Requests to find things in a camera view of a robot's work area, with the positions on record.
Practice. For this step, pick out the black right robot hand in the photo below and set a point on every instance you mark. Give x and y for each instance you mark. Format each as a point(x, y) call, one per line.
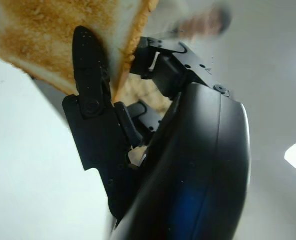
point(192, 162)

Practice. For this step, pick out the toast slice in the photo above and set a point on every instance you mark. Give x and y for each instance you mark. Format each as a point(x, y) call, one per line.
point(38, 37)

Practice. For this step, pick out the person in white sweater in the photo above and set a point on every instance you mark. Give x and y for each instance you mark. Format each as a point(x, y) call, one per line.
point(205, 22)

